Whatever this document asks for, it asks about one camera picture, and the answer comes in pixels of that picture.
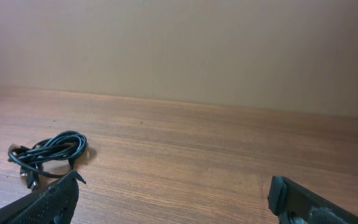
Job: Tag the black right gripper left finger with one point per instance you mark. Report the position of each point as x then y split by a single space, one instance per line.
55 203

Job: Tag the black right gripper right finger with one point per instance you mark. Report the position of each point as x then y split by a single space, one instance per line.
292 203

